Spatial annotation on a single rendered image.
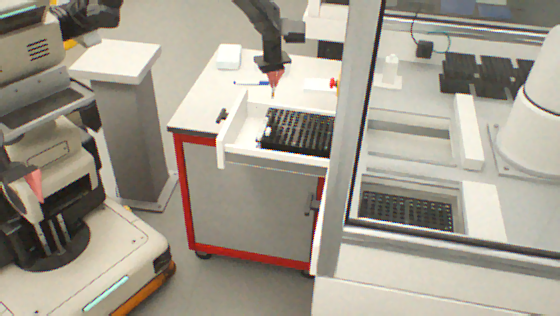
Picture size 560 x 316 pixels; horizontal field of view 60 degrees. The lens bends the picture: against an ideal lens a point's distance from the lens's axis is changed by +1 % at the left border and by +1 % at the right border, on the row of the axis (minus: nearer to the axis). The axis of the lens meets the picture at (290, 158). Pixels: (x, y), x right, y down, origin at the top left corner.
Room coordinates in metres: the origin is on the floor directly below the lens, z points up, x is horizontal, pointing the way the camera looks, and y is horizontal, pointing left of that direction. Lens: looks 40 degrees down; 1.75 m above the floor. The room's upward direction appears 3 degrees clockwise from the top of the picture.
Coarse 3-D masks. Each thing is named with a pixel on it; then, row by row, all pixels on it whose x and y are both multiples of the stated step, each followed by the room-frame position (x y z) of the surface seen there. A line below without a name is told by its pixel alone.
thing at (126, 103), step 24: (96, 48) 1.86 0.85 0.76; (120, 48) 1.87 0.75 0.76; (144, 48) 1.88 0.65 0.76; (72, 72) 1.68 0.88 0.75; (96, 72) 1.67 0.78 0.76; (120, 72) 1.67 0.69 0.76; (144, 72) 1.72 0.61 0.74; (96, 96) 1.71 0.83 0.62; (120, 96) 1.70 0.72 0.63; (144, 96) 1.77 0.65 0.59; (120, 120) 1.70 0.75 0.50; (144, 120) 1.73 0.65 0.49; (120, 144) 1.71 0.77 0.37; (144, 144) 1.70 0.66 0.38; (120, 168) 1.71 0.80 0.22; (144, 168) 1.70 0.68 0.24; (120, 192) 1.71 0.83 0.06; (144, 192) 1.70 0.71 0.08; (168, 192) 1.77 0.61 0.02
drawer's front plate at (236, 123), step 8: (240, 96) 1.28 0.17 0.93; (248, 96) 1.34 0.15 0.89; (240, 104) 1.25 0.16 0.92; (232, 112) 1.19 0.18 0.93; (240, 112) 1.24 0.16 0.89; (232, 120) 1.16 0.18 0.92; (240, 120) 1.24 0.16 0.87; (224, 128) 1.11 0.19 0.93; (232, 128) 1.16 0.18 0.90; (240, 128) 1.24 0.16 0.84; (224, 136) 1.08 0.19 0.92; (232, 136) 1.15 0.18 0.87; (224, 144) 1.07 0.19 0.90; (232, 144) 1.15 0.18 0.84; (224, 160) 1.07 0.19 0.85
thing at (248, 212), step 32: (320, 64) 1.83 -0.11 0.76; (192, 96) 1.53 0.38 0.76; (224, 96) 1.54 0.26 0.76; (256, 96) 1.55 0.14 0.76; (288, 96) 1.56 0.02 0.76; (320, 96) 1.58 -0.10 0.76; (192, 128) 1.33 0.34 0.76; (192, 160) 1.34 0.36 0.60; (192, 192) 1.35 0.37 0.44; (224, 192) 1.33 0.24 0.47; (256, 192) 1.31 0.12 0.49; (288, 192) 1.29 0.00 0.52; (320, 192) 1.27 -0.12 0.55; (192, 224) 1.35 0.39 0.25; (224, 224) 1.33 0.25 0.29; (256, 224) 1.31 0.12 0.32; (288, 224) 1.29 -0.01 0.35; (256, 256) 1.30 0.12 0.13; (288, 256) 1.29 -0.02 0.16
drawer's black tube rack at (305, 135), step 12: (276, 108) 1.27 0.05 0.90; (276, 120) 1.20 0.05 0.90; (288, 120) 1.21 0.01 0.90; (300, 120) 1.21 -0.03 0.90; (312, 120) 1.22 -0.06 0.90; (324, 120) 1.22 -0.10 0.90; (276, 132) 1.14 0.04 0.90; (288, 132) 1.15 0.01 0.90; (300, 132) 1.15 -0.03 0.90; (312, 132) 1.16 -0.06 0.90; (324, 132) 1.15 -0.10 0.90; (264, 144) 1.12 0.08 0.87; (276, 144) 1.09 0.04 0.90; (288, 144) 1.10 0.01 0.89; (300, 144) 1.09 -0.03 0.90; (312, 144) 1.10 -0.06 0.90; (324, 144) 1.14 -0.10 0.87; (312, 156) 1.08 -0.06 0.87; (324, 156) 1.08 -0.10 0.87
